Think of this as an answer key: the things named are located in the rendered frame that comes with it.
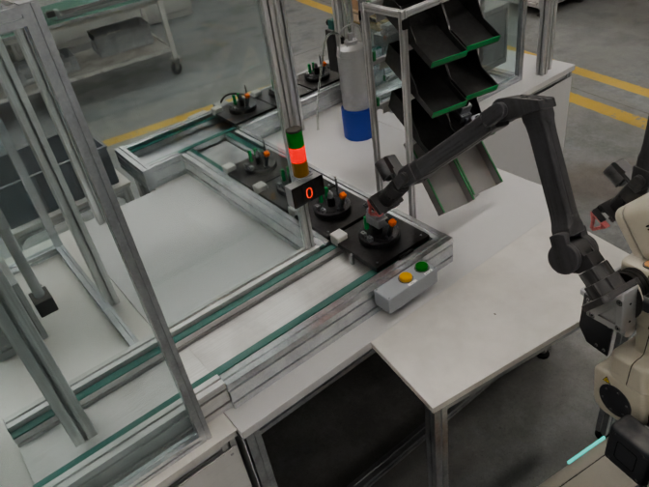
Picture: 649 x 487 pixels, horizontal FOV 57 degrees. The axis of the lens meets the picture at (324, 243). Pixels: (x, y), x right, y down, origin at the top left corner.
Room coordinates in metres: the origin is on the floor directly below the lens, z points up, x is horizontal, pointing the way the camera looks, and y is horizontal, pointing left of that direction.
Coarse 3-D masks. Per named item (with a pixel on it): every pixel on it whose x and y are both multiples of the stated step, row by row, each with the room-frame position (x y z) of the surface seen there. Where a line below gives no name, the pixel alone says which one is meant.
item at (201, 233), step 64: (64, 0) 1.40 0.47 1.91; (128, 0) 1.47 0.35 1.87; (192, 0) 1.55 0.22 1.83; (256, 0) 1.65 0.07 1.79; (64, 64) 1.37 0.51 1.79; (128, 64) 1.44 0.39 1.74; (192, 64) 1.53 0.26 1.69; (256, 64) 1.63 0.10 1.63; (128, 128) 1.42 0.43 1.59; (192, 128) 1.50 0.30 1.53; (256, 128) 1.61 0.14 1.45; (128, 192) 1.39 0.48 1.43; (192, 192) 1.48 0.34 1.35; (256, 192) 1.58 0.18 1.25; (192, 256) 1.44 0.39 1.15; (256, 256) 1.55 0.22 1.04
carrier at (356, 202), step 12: (336, 180) 1.91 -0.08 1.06; (336, 192) 1.91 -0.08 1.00; (348, 192) 1.95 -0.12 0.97; (312, 204) 1.91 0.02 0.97; (324, 204) 1.87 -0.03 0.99; (336, 204) 1.85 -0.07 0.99; (348, 204) 1.84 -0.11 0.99; (360, 204) 1.86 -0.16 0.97; (312, 216) 1.83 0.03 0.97; (324, 216) 1.79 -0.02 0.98; (336, 216) 1.79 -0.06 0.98; (348, 216) 1.79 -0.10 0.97; (360, 216) 1.78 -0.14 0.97; (312, 228) 1.76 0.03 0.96; (324, 228) 1.74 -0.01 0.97; (336, 228) 1.73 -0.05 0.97
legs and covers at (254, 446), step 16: (368, 352) 1.28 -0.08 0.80; (544, 352) 1.81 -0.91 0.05; (352, 368) 1.24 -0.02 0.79; (304, 400) 1.14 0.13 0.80; (464, 400) 1.52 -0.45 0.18; (448, 416) 1.47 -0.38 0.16; (256, 432) 1.05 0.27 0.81; (416, 432) 1.41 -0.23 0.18; (240, 448) 1.07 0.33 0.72; (256, 448) 1.05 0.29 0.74; (400, 448) 1.35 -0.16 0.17; (256, 464) 1.03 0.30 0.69; (384, 464) 1.30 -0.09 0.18; (256, 480) 1.04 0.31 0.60; (272, 480) 1.05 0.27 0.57; (368, 480) 1.24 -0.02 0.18
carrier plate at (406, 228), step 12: (348, 228) 1.72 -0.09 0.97; (408, 228) 1.66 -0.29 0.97; (348, 240) 1.65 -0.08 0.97; (408, 240) 1.60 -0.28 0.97; (420, 240) 1.58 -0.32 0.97; (348, 252) 1.60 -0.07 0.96; (360, 252) 1.57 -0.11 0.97; (372, 252) 1.56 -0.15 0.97; (384, 252) 1.55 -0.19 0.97; (396, 252) 1.54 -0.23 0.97; (372, 264) 1.50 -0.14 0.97; (384, 264) 1.49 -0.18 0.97
